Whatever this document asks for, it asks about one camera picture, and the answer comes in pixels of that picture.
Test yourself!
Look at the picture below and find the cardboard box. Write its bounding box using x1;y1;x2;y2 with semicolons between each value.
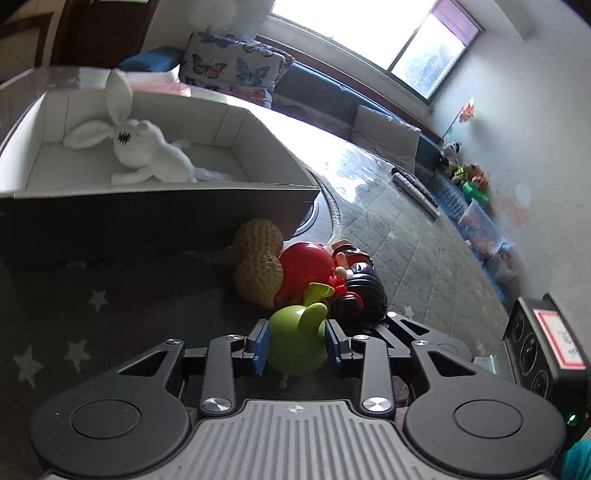
0;90;321;269

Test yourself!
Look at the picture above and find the black and white plush toy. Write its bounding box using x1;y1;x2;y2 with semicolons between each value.
438;141;463;172

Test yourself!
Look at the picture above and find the tan peanut toy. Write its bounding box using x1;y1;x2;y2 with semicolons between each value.
232;218;285;309

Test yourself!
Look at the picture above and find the butterfly print pillow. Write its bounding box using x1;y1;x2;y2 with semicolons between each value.
178;31;296;110

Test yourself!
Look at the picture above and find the clear plastic storage bin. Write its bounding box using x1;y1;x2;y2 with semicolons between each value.
457;198;507;260

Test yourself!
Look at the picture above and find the person's right forearm teal sleeve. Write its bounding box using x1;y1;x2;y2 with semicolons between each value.
561;438;591;480

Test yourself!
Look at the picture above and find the grey cushion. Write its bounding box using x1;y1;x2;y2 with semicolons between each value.
351;105;422;169

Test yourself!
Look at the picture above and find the pile of colourful toys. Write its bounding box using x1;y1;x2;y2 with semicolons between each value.
450;162;493;206

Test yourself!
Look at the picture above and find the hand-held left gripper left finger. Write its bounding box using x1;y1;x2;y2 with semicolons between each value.
117;319;271;418

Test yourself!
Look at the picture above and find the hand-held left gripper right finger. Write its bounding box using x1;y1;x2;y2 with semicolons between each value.
325;318;476;418

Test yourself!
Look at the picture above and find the dark wooden cabinet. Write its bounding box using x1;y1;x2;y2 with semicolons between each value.
0;0;160;85

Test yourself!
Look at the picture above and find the orange toy flower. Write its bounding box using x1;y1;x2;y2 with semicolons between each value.
441;98;476;142

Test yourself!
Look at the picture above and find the blue sofa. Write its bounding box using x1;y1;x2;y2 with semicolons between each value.
117;46;467;188

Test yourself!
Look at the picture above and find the white plush rabbit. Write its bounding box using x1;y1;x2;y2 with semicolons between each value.
63;69;200;185

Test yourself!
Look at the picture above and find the window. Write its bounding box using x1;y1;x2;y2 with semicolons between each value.
268;0;484;100

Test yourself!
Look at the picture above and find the pink cloth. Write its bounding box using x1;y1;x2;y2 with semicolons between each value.
133;73;193;99

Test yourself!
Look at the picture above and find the black-haired doll figure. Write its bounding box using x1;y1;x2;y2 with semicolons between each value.
330;239;389;330

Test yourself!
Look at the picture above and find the small clear plastic bin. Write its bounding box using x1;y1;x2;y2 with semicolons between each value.
485;241;520;285

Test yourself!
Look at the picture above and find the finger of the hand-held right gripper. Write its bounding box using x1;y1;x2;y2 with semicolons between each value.
369;311;472;360

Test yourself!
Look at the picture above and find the grey remote control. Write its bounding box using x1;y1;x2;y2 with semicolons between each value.
392;176;442;219

